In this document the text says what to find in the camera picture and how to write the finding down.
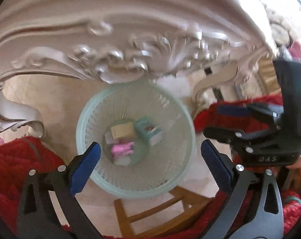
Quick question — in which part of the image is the ornate white coffee table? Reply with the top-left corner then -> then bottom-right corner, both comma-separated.
0,0 -> 277,137

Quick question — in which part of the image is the teal box in basket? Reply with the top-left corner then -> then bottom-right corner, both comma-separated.
134,118 -> 163,147

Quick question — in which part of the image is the red sweater sleeve left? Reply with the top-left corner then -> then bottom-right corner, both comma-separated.
0,136 -> 64,233

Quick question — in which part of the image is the red sweater sleeve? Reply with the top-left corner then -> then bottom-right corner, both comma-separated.
0,136 -> 64,233
194,94 -> 301,235

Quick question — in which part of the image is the light green mesh wastebasket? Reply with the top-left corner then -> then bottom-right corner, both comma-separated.
76,81 -> 195,199

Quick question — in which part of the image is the red sweater sleeve right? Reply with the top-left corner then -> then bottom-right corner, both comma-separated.
194,94 -> 301,235

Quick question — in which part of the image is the beige box in basket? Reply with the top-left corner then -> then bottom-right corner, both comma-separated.
110,122 -> 136,139

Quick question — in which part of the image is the wooden stool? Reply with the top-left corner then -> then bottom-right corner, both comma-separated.
113,185 -> 213,238

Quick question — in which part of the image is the pink wrapper in basket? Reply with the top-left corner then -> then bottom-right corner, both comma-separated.
111,142 -> 135,158

